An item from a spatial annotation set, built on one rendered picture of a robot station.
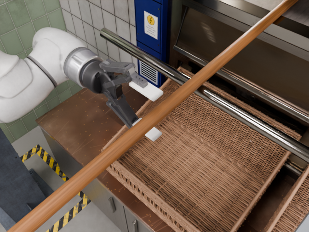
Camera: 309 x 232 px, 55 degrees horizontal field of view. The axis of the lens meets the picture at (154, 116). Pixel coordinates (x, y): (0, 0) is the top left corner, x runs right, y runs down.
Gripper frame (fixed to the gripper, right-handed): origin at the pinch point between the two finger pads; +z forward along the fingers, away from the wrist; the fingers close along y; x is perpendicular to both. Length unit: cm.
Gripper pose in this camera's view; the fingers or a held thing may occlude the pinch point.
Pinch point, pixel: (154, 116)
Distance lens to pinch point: 64.2
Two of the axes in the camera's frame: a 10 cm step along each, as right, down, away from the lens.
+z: 7.4, 5.1, -4.3
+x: -6.7, 5.7, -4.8
